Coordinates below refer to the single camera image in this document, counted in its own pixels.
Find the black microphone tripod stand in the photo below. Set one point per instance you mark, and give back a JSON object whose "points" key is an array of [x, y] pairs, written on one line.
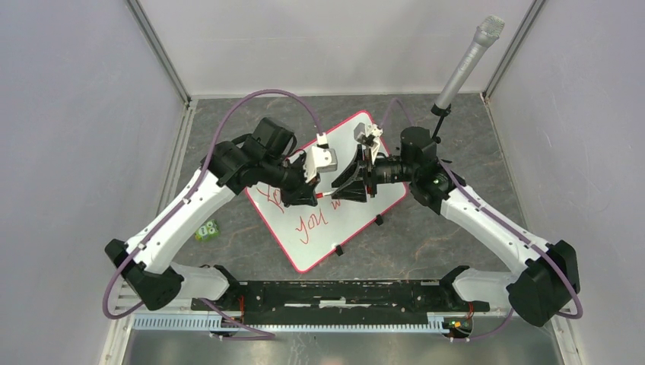
{"points": [[441, 113]]}

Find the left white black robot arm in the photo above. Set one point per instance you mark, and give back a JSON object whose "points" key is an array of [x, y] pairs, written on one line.
{"points": [[146, 260]]}

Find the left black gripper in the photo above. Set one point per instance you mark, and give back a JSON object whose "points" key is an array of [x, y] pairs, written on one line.
{"points": [[303, 194]]}

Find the white board with pink rim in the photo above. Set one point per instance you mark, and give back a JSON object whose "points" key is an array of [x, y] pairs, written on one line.
{"points": [[306, 234]]}

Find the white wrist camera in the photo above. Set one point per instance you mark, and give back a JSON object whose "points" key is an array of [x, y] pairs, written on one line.
{"points": [[369, 136], [319, 160]]}

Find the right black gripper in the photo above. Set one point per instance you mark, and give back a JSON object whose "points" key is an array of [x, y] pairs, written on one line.
{"points": [[352, 180]]}

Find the white slotted cable duct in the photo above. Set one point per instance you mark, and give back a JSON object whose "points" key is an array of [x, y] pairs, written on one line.
{"points": [[215, 323]]}

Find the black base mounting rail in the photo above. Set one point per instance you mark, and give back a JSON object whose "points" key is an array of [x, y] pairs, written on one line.
{"points": [[391, 302]]}

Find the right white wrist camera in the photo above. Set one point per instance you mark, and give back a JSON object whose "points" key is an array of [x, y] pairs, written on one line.
{"points": [[369, 136]]}

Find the silver microphone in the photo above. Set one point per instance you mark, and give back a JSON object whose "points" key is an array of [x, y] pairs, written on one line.
{"points": [[486, 34]]}

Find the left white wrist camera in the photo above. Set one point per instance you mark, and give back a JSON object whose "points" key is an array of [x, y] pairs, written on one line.
{"points": [[319, 160]]}

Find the small green eraser toy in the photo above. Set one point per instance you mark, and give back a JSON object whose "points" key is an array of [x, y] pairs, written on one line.
{"points": [[207, 231]]}

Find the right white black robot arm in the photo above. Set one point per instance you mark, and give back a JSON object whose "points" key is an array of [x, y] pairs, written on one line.
{"points": [[542, 280]]}

